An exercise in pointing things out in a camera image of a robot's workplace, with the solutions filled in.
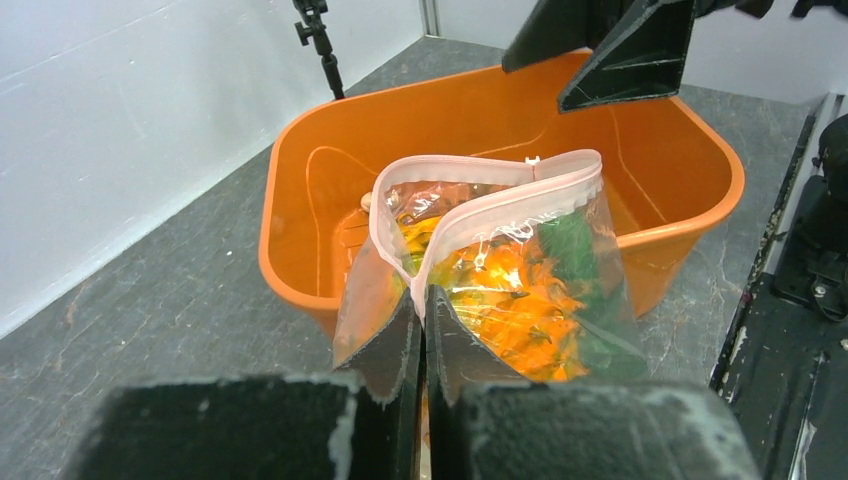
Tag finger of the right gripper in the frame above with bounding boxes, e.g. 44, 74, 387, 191
557, 0, 696, 113
502, 0, 634, 73

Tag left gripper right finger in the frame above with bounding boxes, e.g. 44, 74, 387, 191
425, 286, 759, 479

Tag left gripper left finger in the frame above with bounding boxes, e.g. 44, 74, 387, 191
66, 294, 423, 479

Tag clear dotted zip top bag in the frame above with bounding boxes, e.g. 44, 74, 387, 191
333, 149, 647, 381

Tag orange toy pineapple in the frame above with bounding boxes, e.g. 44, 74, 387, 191
428, 202, 648, 381

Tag orange plastic basket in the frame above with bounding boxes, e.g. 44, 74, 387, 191
258, 53, 745, 335

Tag small beige toy piece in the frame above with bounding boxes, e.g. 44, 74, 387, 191
360, 192, 373, 213

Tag black microphone tripod stand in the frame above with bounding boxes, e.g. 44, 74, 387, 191
293, 0, 345, 100

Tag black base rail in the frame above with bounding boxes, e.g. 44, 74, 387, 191
710, 93, 847, 479

